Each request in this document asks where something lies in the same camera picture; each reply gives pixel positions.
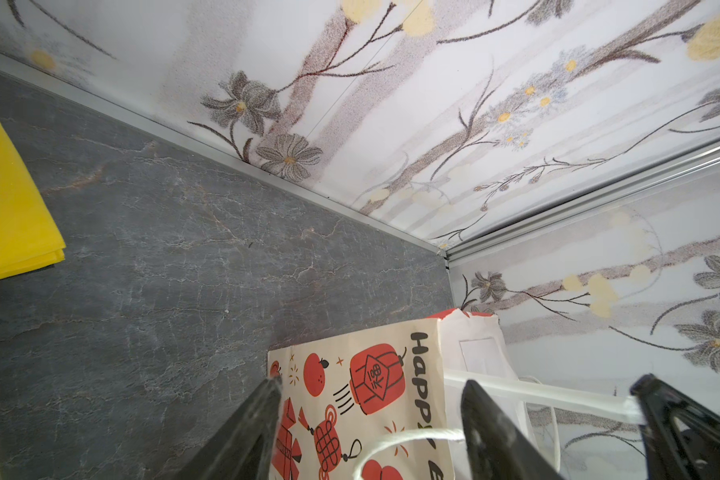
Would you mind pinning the red white paper gift bag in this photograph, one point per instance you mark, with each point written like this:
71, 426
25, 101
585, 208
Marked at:
369, 404

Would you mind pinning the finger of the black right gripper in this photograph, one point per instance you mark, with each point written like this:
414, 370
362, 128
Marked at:
681, 437

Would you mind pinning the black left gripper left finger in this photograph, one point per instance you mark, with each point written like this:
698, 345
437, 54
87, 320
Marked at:
242, 448

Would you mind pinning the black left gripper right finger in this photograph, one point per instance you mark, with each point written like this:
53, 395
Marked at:
496, 449

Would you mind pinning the yellow napkin stack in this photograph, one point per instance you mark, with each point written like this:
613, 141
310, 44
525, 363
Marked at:
29, 237

